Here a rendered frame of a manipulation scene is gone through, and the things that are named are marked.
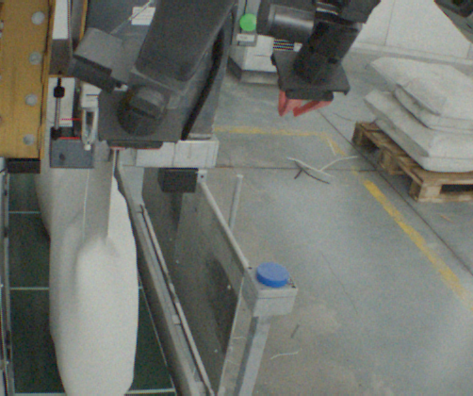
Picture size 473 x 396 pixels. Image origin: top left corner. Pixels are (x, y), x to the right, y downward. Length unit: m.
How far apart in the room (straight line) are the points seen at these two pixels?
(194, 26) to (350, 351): 2.06
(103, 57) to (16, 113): 0.42
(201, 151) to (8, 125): 0.34
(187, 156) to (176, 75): 0.57
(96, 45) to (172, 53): 0.15
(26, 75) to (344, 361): 1.70
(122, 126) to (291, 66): 0.24
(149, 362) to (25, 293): 0.42
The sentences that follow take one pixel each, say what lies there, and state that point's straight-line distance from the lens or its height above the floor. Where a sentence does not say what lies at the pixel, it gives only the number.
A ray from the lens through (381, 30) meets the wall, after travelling 6.02.
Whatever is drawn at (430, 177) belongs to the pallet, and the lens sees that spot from 3.75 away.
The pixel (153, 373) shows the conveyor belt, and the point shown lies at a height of 0.38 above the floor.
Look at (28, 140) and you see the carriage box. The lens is 1.11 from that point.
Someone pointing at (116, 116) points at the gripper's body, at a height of 1.22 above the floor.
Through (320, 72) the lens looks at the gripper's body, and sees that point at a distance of 0.87.
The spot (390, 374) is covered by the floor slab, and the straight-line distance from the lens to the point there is 2.44.
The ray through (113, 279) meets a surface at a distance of 1.28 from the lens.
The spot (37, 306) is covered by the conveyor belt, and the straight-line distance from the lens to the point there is 1.83.
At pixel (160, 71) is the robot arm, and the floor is 1.34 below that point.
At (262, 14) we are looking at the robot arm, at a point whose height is 1.36.
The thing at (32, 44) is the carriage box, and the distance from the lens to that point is 1.06.
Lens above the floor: 1.52
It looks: 28 degrees down
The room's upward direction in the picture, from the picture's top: 11 degrees clockwise
